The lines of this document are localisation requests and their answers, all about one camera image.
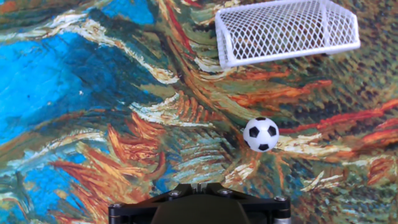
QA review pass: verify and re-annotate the small black white soccer ball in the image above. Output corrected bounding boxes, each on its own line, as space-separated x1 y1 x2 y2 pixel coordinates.
243 116 280 153

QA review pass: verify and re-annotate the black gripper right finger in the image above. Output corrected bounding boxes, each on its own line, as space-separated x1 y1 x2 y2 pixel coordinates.
198 183 292 224

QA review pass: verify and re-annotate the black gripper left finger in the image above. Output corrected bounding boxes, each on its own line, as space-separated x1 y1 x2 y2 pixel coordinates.
108 183 200 224

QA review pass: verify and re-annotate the white mesh toy goal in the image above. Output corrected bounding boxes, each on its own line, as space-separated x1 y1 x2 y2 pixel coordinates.
214 0 361 70

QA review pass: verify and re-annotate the sunflower painting tablecloth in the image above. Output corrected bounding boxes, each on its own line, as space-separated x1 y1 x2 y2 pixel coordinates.
0 0 398 224

